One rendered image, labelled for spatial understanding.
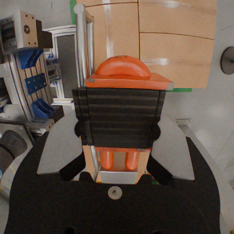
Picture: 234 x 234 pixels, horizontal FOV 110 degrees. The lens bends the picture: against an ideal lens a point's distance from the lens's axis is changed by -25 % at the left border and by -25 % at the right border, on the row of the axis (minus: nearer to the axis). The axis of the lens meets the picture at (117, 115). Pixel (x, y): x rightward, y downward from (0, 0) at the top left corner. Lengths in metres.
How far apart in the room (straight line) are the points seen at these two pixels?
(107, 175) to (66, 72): 1.20
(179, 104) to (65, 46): 1.61
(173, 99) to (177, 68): 0.78
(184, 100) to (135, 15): 1.27
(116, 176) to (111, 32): 0.80
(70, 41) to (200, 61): 1.17
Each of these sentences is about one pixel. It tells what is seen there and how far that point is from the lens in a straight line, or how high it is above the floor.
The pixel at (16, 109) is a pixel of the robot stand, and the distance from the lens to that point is 0.73.
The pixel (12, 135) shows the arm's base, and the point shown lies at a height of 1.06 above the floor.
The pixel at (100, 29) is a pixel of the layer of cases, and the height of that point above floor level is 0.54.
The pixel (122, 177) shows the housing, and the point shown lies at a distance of 0.20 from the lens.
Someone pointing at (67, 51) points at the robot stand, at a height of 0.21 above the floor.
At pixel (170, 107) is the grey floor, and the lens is 1.69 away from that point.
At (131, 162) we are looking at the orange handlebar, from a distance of 0.17.
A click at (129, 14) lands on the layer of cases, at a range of 0.87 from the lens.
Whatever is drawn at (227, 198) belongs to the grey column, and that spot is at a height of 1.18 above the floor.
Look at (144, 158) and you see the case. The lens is 0.70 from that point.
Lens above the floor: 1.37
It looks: 59 degrees down
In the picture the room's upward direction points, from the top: 178 degrees counter-clockwise
